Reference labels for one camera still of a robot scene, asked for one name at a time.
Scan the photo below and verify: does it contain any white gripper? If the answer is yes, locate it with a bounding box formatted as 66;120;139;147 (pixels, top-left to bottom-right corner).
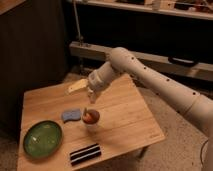
68;70;106;93

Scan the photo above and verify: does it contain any green ceramic bowl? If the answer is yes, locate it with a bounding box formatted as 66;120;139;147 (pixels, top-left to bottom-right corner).
23;120;63;159

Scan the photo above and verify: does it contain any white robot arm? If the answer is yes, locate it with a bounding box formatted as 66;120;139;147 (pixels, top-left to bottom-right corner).
68;47;213;171

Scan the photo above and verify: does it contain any blue sponge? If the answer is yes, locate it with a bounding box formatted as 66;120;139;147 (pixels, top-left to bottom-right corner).
61;109;81;123

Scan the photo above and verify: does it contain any white cup with carrot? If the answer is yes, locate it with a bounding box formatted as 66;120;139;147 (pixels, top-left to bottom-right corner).
81;108;100;131

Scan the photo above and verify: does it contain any metal pole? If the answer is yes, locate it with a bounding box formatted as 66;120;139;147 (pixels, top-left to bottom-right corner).
72;0;84;73

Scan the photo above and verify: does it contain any wooden table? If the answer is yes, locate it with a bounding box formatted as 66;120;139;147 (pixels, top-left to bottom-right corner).
17;75;165;171

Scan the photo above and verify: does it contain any grey wall rail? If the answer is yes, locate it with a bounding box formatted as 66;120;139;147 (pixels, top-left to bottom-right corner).
69;41;213;80

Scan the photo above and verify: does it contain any black handle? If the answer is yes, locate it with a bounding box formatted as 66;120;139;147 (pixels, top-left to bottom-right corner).
168;57;198;67

